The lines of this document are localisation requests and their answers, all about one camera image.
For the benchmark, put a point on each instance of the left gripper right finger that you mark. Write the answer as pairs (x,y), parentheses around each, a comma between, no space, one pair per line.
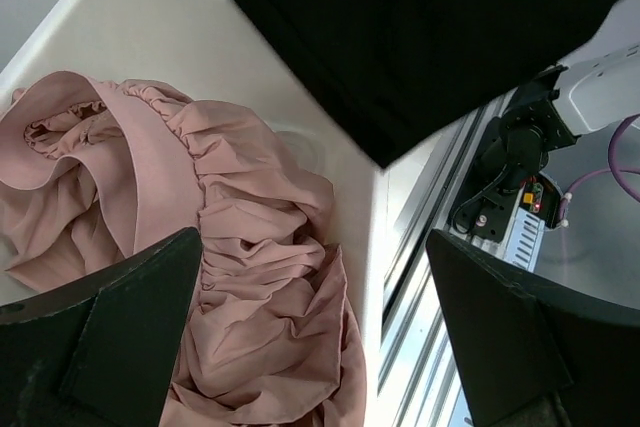
(530,351)

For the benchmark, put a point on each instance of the pink skirt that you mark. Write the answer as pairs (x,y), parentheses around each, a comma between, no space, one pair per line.
(94,172)

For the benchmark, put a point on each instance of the front aluminium rail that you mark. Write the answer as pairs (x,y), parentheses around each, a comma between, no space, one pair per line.
(417,380)

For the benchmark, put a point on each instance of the white plastic basket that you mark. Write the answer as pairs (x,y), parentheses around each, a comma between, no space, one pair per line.
(208,49)

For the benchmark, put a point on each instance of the black skirt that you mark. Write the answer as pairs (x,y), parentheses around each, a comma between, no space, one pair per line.
(392,72)

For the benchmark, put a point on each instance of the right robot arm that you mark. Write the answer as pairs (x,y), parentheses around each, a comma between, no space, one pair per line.
(599,87)

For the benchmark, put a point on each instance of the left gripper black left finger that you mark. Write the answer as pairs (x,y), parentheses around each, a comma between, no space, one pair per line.
(100,351)

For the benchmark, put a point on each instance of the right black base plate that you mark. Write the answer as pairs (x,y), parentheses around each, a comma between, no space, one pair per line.
(489,217)

